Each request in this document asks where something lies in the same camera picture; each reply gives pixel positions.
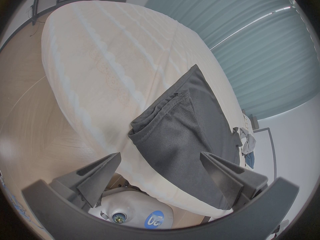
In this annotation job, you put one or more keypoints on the grey bedside table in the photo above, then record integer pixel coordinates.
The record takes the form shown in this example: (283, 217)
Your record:
(254, 122)

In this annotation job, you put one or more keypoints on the grey garment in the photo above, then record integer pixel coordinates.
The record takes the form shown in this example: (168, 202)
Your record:
(250, 141)

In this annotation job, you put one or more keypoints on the bed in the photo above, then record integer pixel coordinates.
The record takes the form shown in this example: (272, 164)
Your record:
(100, 46)

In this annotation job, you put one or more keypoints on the dark blue garment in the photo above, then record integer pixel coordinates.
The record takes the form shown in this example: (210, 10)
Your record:
(250, 160)

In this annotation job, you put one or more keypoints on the blue-green curtain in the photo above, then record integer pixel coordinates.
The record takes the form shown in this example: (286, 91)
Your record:
(275, 66)
(212, 9)

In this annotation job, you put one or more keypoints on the white printed pillow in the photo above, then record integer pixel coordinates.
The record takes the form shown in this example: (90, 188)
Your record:
(247, 121)

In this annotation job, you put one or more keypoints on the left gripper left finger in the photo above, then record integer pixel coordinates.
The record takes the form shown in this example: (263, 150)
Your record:
(97, 179)

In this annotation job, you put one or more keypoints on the black T-shirt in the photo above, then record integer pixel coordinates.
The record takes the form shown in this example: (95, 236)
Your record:
(180, 134)

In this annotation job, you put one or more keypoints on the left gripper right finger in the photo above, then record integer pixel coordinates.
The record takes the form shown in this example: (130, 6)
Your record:
(230, 179)

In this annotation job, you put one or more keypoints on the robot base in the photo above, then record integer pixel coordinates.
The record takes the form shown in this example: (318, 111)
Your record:
(130, 201)

